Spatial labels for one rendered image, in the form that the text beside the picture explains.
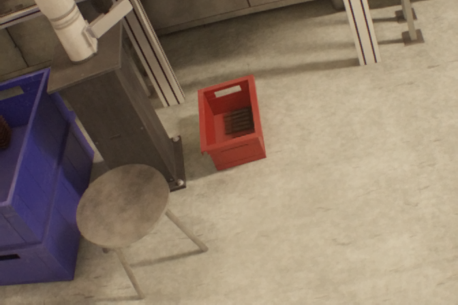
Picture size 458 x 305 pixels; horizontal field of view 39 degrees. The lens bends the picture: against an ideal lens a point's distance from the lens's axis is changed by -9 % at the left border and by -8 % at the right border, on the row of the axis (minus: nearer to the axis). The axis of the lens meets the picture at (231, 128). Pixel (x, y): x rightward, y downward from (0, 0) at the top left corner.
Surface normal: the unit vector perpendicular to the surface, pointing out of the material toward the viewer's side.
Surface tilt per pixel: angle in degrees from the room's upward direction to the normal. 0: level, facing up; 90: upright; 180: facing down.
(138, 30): 90
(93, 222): 0
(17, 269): 90
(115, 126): 90
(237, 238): 0
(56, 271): 90
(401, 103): 0
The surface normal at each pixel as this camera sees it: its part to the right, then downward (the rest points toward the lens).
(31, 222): 0.95, -0.20
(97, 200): -0.30, -0.68
